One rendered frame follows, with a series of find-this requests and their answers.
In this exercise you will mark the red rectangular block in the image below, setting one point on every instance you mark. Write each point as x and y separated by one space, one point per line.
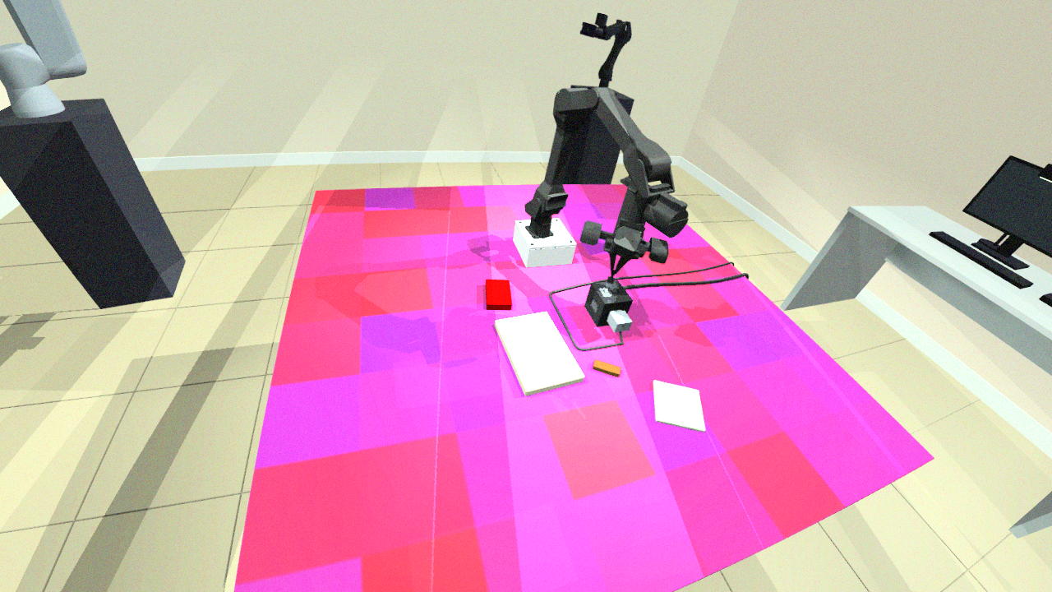
498 295

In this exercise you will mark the tan rectangular block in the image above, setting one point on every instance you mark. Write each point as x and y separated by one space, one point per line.
606 368

